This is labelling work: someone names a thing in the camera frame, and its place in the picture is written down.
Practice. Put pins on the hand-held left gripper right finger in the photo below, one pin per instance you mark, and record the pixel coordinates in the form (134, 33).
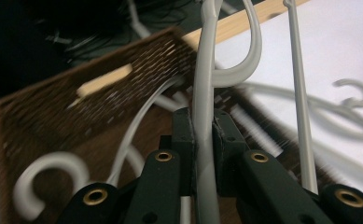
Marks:
(229, 146)

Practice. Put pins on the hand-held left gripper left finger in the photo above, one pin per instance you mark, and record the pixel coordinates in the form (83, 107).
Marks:
(184, 143)

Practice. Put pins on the wooden table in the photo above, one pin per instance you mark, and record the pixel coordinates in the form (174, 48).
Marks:
(238, 25)

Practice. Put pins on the brown woven basket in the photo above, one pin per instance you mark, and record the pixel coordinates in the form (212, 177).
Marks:
(45, 118)

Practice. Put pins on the grey plastic hanger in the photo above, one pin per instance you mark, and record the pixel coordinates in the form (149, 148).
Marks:
(54, 158)
(341, 110)
(204, 77)

